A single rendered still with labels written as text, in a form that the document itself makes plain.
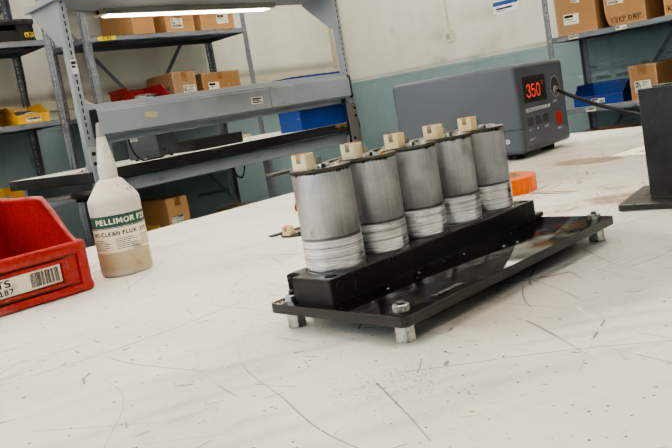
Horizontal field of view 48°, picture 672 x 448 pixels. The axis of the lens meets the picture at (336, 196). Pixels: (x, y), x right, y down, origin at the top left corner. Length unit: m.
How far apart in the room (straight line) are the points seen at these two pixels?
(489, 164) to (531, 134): 0.42
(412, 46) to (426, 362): 5.90
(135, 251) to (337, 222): 0.24
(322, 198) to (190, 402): 0.09
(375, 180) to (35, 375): 0.16
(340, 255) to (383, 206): 0.03
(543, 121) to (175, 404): 0.63
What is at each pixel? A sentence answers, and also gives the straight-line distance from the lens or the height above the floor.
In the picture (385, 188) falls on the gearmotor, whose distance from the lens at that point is 0.32.
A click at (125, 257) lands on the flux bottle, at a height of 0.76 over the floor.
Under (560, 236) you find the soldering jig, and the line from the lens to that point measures 0.36.
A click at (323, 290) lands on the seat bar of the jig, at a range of 0.29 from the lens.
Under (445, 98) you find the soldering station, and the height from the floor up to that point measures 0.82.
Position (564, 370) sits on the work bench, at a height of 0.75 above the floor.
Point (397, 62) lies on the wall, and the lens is 6.24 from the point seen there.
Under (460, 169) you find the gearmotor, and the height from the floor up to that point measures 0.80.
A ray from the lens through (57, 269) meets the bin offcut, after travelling 0.48.
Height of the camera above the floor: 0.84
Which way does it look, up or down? 7 degrees down
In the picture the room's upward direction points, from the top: 10 degrees counter-clockwise
